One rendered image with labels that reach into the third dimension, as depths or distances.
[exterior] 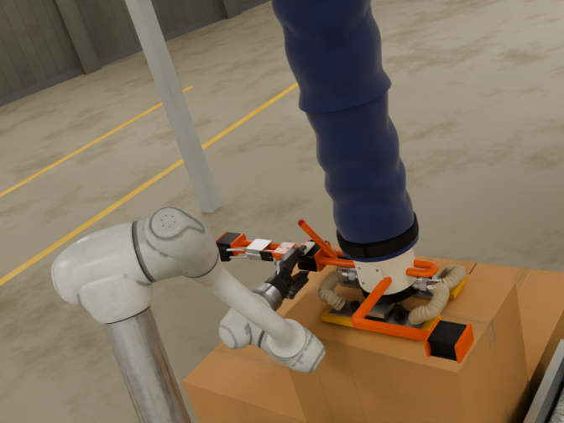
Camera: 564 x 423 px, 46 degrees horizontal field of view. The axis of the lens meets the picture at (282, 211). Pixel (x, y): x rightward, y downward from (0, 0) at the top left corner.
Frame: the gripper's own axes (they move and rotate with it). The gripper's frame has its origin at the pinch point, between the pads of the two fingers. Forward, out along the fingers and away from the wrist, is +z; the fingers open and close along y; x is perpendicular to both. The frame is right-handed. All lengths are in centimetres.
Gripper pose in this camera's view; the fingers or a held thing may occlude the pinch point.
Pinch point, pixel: (308, 255)
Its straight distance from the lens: 207.2
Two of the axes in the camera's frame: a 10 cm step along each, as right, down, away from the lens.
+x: 7.9, 0.6, -6.1
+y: 2.6, 8.6, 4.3
